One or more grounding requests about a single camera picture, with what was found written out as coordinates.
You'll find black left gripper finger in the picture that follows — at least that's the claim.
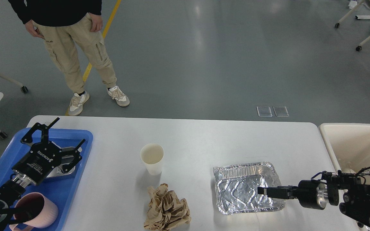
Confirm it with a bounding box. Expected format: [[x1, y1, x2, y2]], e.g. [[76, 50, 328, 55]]
[[55, 139, 86, 174], [21, 117, 60, 147]]

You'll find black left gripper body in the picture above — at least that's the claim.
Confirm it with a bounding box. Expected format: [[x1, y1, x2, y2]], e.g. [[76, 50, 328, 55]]
[[12, 141, 63, 186]]

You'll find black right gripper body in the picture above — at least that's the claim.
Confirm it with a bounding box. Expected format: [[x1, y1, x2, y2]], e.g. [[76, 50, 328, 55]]
[[296, 180, 328, 210]]

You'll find stainless steel rectangular dish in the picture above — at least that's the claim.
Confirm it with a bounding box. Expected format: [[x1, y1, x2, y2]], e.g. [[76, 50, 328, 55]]
[[45, 146, 77, 179]]

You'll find aluminium foil tray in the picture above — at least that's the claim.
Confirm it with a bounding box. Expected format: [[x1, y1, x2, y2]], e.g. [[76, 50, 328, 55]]
[[213, 161, 286, 215]]

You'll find pink ribbed mug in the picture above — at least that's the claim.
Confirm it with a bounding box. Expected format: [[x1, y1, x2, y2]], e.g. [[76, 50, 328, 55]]
[[9, 192, 58, 231]]

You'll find white paper cup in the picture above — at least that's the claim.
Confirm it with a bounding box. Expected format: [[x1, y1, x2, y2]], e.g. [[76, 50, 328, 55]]
[[140, 143, 164, 175]]

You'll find brown paper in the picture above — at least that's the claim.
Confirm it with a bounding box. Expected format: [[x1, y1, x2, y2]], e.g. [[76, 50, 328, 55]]
[[143, 183, 191, 231]]

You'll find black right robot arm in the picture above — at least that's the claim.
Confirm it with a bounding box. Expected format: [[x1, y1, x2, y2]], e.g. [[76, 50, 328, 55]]
[[257, 166, 370, 228]]

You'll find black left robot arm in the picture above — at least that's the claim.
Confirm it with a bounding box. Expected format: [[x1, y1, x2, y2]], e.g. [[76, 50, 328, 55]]
[[0, 118, 93, 231]]

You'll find person's right hand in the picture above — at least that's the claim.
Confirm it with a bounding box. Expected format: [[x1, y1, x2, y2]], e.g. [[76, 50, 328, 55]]
[[24, 20, 45, 39]]

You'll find person's left hand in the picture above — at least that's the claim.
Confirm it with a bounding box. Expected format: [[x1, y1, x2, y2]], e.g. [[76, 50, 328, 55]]
[[88, 13, 103, 32]]

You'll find blue plastic tray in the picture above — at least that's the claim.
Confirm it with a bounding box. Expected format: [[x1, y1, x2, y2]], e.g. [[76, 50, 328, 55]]
[[0, 128, 93, 231]]

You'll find crumpled white cup in bin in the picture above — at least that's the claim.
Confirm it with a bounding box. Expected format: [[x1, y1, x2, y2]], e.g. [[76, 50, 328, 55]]
[[341, 168, 356, 174]]

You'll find beige plastic bin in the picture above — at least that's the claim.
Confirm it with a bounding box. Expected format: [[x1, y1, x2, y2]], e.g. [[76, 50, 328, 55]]
[[319, 123, 370, 184]]

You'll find clear floor plate right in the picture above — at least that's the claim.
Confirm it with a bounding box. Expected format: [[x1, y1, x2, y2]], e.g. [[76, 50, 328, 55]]
[[273, 106, 289, 117]]

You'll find clear floor plate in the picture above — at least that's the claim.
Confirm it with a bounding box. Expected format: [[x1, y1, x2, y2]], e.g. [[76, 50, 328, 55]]
[[273, 106, 289, 117], [257, 106, 273, 117]]

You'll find clear floor plate left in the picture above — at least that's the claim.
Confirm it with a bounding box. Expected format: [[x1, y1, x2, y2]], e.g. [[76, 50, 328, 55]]
[[257, 106, 273, 117]]

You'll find person in beige trousers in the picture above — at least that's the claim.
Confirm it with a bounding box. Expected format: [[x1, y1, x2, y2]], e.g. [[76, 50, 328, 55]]
[[9, 0, 130, 116]]

